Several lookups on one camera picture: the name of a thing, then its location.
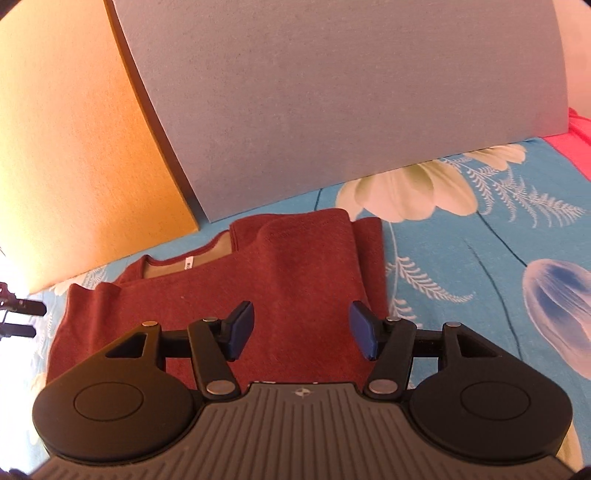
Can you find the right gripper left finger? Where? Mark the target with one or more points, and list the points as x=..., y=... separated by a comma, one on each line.
x=214, y=343

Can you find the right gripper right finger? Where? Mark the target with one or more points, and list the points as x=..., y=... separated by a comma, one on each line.
x=389, y=344

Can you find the dark red knit sweater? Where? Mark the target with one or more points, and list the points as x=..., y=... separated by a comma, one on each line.
x=300, y=272

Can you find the blue floral bed sheet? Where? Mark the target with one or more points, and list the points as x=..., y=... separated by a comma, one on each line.
x=504, y=248

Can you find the orange foam board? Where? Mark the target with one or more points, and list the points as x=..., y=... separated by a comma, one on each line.
x=83, y=180

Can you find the grey foam board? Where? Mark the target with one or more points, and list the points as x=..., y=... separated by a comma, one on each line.
x=254, y=102

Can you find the red cloth at bed edge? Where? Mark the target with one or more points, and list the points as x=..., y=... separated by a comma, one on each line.
x=575, y=144

